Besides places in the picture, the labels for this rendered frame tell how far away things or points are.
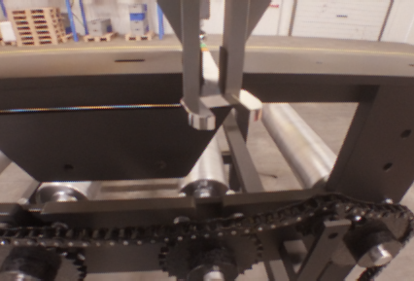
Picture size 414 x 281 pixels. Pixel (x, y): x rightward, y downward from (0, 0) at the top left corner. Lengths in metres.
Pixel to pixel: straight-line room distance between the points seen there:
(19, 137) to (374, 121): 0.48
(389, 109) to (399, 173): 0.15
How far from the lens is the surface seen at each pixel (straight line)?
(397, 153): 0.46
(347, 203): 0.38
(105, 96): 0.31
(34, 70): 0.26
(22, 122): 0.36
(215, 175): 0.47
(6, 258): 0.48
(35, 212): 0.49
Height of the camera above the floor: 1.22
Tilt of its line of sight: 33 degrees down
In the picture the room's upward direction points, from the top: 2 degrees clockwise
